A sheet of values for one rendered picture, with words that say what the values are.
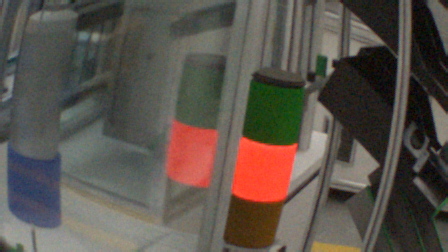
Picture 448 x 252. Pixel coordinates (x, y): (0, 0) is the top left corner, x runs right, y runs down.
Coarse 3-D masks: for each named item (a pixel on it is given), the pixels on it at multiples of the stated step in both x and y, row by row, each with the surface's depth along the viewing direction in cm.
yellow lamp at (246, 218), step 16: (240, 208) 109; (256, 208) 108; (272, 208) 109; (240, 224) 109; (256, 224) 109; (272, 224) 110; (224, 240) 111; (240, 240) 109; (256, 240) 109; (272, 240) 111
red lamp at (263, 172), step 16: (240, 144) 109; (256, 144) 107; (240, 160) 109; (256, 160) 107; (272, 160) 107; (288, 160) 108; (240, 176) 109; (256, 176) 108; (272, 176) 108; (288, 176) 109; (240, 192) 109; (256, 192) 108; (272, 192) 108
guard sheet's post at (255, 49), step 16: (256, 0) 106; (272, 0) 108; (256, 16) 106; (256, 32) 106; (256, 48) 107; (256, 64) 107; (240, 80) 108; (240, 96) 108; (240, 112) 108; (240, 128) 108; (224, 176) 110; (224, 192) 110; (224, 208) 110; (224, 224) 111
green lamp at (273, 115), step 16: (256, 80) 107; (256, 96) 107; (272, 96) 106; (288, 96) 106; (256, 112) 107; (272, 112) 106; (288, 112) 107; (256, 128) 107; (272, 128) 107; (288, 128) 107; (272, 144) 107; (288, 144) 108
